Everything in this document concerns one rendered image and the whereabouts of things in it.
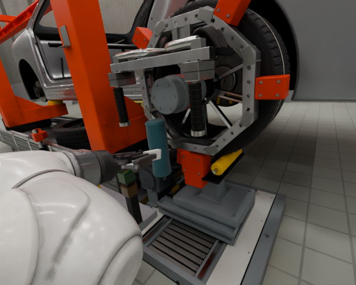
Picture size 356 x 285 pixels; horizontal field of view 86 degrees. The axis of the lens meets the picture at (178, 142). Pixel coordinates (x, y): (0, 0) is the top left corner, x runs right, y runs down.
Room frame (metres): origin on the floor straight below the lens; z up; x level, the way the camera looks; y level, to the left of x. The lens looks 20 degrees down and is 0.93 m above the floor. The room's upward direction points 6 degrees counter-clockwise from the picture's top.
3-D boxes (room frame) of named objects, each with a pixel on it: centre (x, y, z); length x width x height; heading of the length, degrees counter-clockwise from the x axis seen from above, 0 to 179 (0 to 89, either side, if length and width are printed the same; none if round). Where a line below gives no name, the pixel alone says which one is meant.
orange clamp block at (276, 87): (0.64, -0.33, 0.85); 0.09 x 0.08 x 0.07; 52
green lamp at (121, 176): (0.53, 0.17, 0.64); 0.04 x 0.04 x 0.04; 52
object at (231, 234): (1.00, -0.14, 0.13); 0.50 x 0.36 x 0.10; 52
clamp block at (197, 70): (0.56, -0.08, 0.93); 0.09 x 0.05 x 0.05; 142
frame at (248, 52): (0.83, -0.08, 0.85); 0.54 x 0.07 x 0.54; 52
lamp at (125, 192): (0.53, 0.17, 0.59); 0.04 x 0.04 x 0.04; 52
